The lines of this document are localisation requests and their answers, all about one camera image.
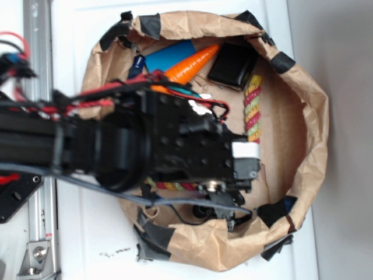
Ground navy blue twisted rope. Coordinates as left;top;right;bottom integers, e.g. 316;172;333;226
127;54;146;79

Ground silver keys with pin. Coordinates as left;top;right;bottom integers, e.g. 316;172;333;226
188;93;212;116

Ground aluminium extrusion rail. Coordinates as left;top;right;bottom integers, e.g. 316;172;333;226
23;1;61;279

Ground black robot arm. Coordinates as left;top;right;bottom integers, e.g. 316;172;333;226
1;87;261;225

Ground brown paper bag bin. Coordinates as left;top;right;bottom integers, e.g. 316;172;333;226
82;11;329;271

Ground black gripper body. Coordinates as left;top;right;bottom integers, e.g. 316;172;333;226
142;90;261;230

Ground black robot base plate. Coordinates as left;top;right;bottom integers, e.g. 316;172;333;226
0;90;44;225

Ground black leather wallet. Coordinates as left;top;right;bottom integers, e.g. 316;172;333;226
207;43;258;90

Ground metal corner bracket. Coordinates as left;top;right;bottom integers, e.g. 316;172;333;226
16;240;54;279

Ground red and black cable bundle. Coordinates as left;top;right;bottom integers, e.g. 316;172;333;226
0;31;231;123

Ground multicolored twisted rope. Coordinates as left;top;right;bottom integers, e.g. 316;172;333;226
145;74;263;193

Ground blue rectangular block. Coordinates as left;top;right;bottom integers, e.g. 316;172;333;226
145;40;196;72

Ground orange plastic toy carrot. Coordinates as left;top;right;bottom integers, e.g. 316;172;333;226
150;44;219;85

